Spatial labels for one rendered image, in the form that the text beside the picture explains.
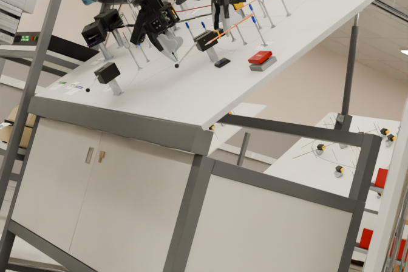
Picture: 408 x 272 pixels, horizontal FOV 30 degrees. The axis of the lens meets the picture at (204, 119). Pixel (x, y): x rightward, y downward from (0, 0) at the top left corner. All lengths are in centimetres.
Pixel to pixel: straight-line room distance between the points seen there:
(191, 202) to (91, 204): 53
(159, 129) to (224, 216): 29
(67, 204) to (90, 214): 18
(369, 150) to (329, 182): 425
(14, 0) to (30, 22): 820
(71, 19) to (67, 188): 788
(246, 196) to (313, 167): 481
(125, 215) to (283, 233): 45
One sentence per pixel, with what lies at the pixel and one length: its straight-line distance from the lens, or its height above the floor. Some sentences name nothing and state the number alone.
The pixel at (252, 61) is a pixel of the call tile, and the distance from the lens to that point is 205.
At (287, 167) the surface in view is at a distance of 697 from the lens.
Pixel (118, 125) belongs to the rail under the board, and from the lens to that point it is 225.
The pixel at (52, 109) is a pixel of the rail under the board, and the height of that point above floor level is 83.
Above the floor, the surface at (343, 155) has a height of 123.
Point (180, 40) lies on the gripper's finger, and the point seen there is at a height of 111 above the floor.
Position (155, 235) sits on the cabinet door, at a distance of 202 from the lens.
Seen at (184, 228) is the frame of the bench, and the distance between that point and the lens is 192.
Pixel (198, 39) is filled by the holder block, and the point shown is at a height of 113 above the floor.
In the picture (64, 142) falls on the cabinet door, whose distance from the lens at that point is 267.
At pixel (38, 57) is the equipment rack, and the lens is 301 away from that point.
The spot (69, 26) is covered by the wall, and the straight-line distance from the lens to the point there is 1034.
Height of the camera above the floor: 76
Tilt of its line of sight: 4 degrees up
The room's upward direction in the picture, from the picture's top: 15 degrees clockwise
